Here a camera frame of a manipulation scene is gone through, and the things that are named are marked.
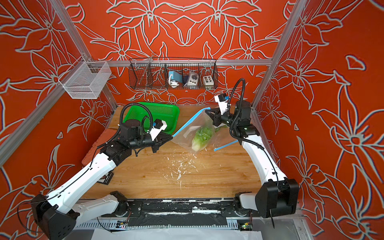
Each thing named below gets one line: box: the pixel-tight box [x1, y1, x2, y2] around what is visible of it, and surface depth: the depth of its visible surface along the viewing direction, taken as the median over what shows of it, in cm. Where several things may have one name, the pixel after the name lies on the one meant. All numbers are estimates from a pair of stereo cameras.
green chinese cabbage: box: [191, 125, 228, 152], surface depth 87 cm
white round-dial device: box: [187, 72, 199, 86], surface depth 93 cm
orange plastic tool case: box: [81, 128, 117, 165], surface depth 95 cm
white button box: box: [202, 75, 214, 86], surface depth 96 cm
